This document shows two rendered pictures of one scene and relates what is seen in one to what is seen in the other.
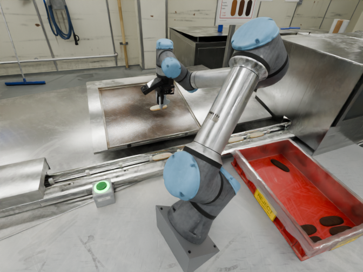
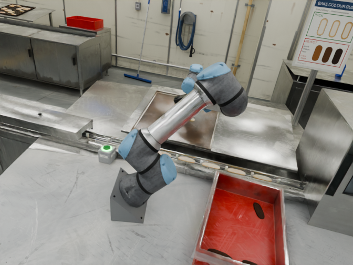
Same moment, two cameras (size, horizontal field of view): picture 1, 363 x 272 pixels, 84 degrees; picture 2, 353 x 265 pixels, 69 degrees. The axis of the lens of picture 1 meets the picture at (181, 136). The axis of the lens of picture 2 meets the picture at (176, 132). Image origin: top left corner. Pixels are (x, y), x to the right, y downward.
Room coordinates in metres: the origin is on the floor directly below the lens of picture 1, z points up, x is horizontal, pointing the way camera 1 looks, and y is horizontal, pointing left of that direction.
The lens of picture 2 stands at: (-0.25, -0.62, 1.70)
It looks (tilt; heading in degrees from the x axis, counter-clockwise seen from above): 30 degrees down; 34
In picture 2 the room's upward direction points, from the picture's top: 7 degrees clockwise
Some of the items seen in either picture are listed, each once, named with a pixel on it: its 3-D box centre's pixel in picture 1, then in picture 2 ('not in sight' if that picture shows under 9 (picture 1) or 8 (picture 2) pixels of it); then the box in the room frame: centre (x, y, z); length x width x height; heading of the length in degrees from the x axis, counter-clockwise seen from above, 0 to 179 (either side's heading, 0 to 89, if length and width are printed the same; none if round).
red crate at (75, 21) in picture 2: not in sight; (85, 22); (2.60, 3.43, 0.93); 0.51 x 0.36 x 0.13; 117
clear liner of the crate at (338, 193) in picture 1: (293, 185); (242, 222); (0.55, -0.48, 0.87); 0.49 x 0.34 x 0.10; 20
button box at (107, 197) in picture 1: (104, 195); (107, 156); (0.48, 0.30, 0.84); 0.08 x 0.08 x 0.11; 23
